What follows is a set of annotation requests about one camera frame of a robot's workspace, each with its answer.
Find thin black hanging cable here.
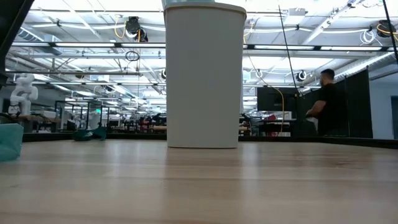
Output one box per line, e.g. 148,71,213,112
277,4,302,95

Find background wooden workbench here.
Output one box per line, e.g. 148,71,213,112
0,112,62,134

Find folded teal plastic bag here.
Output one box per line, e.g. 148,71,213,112
0,123,25,163

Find white trash bin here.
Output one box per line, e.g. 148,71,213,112
163,1,248,149

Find yellow cable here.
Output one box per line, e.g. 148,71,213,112
253,67,285,134

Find black partition panels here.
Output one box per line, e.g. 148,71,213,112
294,67,374,139

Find small crumpled teal bag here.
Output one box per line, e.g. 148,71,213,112
72,125,108,142

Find person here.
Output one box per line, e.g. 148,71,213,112
305,68,349,137

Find black slanted pole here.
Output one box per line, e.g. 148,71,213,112
381,0,398,67

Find black monitor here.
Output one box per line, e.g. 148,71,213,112
256,86,299,113

